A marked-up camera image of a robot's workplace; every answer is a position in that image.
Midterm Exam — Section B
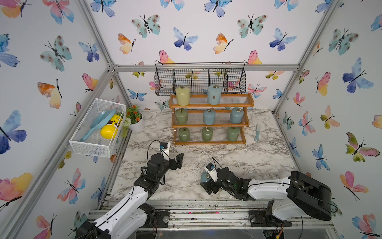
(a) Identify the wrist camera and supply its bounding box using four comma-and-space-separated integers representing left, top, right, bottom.
159, 142, 170, 160
205, 162, 218, 183

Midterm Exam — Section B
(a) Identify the black wire basket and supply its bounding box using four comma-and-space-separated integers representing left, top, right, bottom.
151, 62, 246, 96

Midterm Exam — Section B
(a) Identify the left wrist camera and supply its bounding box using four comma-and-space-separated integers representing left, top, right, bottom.
159, 142, 170, 160

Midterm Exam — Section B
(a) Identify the green canister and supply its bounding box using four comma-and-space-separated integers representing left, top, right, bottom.
202, 127, 213, 142
226, 126, 240, 142
179, 127, 191, 142
175, 108, 188, 125

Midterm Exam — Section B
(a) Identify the teal dustpan scoop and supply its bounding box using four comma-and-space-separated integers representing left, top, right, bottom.
81, 109, 117, 142

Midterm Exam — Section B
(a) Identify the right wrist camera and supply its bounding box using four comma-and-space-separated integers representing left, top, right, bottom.
205, 162, 218, 183

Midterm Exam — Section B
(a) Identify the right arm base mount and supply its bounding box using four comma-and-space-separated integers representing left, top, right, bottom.
248, 200, 292, 228

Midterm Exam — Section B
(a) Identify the white wire basket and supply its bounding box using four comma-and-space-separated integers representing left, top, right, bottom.
69, 99, 126, 157

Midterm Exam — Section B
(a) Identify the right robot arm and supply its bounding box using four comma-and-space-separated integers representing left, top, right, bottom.
200, 164, 335, 222

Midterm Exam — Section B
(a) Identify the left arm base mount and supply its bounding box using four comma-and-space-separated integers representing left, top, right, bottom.
139, 203, 170, 229

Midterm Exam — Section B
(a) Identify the light blue brush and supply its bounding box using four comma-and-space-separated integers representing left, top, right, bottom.
254, 124, 262, 142

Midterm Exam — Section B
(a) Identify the potted flower plant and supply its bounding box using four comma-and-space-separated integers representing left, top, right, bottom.
121, 105, 144, 137

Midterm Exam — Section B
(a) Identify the wooden three-tier shelf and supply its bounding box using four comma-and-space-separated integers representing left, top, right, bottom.
169, 94, 254, 145

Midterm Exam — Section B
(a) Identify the light blue canister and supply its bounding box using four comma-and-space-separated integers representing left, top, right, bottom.
208, 85, 222, 105

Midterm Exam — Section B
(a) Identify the yellow tea canister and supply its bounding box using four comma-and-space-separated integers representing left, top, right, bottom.
176, 86, 191, 106

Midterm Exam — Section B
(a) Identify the yellow toy bottle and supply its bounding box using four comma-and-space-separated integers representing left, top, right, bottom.
100, 114, 122, 139

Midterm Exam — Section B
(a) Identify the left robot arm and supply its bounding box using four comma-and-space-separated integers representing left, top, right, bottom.
75, 153, 184, 239

